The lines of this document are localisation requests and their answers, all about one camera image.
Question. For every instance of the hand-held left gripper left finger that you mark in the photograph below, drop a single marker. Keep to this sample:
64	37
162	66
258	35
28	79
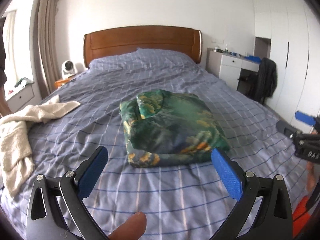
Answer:
93	170

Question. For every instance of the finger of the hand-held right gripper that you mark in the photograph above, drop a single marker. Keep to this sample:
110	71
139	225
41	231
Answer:
287	128
305	117

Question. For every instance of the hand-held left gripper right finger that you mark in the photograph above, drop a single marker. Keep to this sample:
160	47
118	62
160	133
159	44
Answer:
227	172

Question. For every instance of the green printed garment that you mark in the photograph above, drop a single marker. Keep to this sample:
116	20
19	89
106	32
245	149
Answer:
175	125

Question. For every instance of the person's right hand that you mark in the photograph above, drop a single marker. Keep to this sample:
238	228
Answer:
311	177

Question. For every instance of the person's left hand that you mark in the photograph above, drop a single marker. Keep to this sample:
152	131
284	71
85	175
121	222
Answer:
128	226

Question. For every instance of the dark jacket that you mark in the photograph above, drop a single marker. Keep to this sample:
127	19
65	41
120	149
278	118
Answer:
267	80

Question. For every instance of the bed with blue checked sheet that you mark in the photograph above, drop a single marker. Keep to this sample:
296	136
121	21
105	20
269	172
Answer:
175	192

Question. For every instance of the orange plastic part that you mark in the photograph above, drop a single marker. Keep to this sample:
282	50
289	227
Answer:
300	212

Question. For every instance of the white wardrobe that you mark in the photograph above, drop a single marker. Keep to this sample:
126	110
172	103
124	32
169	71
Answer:
295	55

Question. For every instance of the blue item on desk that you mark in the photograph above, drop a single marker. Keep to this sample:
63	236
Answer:
253	59

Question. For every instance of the white desk with drawer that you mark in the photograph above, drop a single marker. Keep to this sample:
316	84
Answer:
231	67

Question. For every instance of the cream towel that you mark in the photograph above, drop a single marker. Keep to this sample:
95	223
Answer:
15	135

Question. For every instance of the wooden nightstand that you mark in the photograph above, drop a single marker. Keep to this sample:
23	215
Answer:
61	82

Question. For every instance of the white window cabinet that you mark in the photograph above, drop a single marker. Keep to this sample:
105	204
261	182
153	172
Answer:
22	97

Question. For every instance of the white desk fan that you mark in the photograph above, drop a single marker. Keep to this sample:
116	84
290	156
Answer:
67	67

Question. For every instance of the green cloth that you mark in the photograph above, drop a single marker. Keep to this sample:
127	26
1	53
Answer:
22	82

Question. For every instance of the beige curtain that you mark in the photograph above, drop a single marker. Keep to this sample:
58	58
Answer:
46	42

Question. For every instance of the wooden headboard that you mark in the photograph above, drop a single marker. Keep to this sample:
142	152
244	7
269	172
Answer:
140	40

